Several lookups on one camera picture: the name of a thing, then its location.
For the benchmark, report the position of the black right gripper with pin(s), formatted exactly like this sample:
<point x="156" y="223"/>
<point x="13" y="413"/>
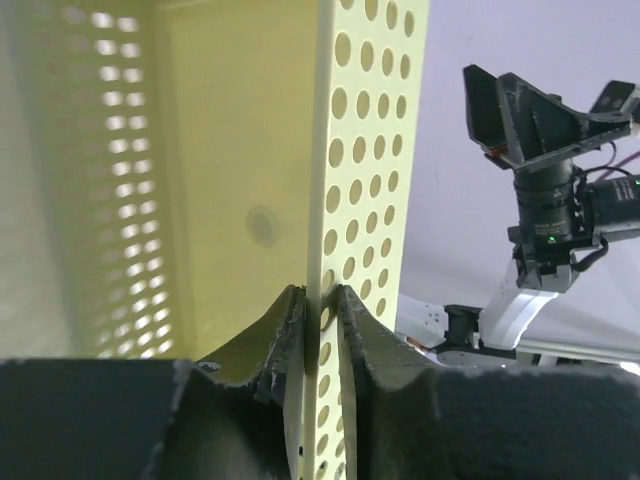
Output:
<point x="533" y="133"/>

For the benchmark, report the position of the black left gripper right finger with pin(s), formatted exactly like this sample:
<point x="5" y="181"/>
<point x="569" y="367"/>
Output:
<point x="405" y="417"/>

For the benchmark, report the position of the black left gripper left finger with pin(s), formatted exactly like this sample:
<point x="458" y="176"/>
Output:
<point x="232" y="415"/>

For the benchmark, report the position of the yellow green plastic basket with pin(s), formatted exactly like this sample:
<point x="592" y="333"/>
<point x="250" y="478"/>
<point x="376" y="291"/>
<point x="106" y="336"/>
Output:
<point x="168" y="168"/>

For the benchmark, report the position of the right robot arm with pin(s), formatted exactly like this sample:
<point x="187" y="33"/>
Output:
<point x="458" y="335"/>

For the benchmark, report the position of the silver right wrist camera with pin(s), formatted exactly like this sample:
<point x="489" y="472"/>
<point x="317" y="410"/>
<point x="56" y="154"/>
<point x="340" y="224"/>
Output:
<point x="620" y="97"/>

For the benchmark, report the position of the aluminium front rail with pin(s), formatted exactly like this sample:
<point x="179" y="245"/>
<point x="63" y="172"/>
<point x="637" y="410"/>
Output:
<point x="585" y="353"/>

